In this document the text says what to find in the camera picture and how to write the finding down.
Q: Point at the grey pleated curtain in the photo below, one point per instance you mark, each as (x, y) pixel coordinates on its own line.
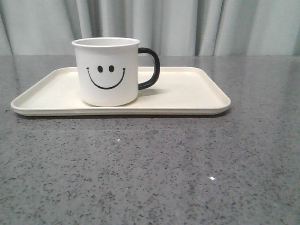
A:
(169, 27)

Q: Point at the cream rectangular plastic tray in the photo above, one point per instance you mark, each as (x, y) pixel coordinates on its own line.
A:
(178, 91)

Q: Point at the white smiley mug black handle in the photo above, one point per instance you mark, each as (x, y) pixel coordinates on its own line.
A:
(108, 69)

